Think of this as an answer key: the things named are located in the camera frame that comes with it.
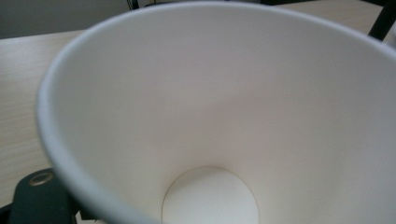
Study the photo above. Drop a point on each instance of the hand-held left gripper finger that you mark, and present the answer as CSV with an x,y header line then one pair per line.
x,y
37,202

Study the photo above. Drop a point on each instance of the single white paper cup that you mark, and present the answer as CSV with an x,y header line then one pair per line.
x,y
218,109

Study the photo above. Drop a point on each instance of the black folding chair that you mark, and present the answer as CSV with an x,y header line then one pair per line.
x,y
133,3

